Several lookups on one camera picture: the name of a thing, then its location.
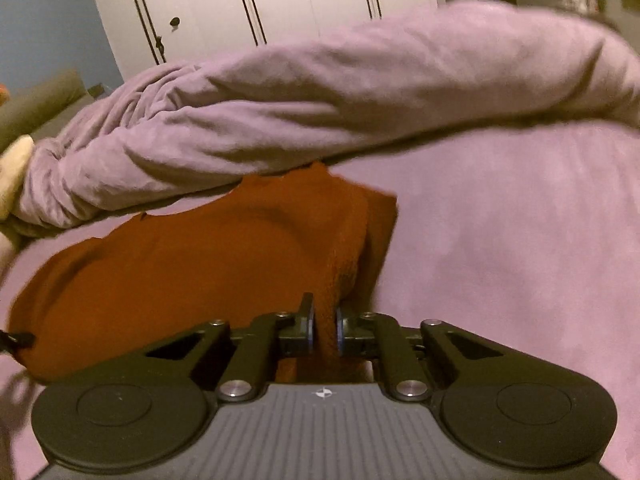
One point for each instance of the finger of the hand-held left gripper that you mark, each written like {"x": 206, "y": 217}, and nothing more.
{"x": 17, "y": 340}

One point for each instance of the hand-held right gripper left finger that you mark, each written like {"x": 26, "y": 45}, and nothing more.
{"x": 310, "y": 329}

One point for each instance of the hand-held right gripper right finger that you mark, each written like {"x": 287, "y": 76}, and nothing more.
{"x": 341, "y": 331}

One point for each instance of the brown buttoned cardigan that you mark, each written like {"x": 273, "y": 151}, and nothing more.
{"x": 200, "y": 265}

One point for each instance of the yellow face plush toy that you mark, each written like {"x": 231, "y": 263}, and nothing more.
{"x": 12, "y": 175}

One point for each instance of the lilac duvet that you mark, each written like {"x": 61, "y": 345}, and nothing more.
{"x": 350, "y": 95}

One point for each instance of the green cushion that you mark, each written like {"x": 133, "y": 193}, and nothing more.
{"x": 40, "y": 105}

